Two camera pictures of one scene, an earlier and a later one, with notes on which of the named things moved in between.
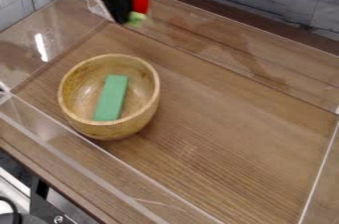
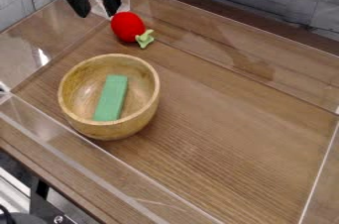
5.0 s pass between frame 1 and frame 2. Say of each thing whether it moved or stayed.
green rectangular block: stayed
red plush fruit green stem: moved
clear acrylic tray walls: stayed
